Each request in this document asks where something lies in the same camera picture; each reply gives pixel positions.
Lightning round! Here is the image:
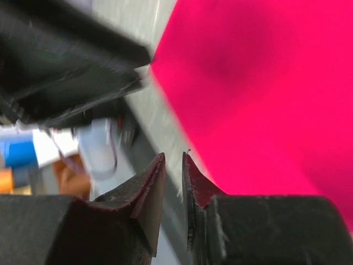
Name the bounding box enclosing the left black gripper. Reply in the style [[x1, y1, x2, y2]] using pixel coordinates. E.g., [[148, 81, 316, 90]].
[[1, 1, 151, 128]]

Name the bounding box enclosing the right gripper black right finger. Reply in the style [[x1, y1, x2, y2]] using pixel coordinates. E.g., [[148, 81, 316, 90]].
[[182, 152, 229, 264]]

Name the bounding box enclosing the red t shirt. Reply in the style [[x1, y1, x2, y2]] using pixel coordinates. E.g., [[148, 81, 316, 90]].
[[151, 1, 352, 226]]

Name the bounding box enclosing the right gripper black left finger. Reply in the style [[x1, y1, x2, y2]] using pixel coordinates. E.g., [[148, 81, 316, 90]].
[[46, 153, 165, 264]]

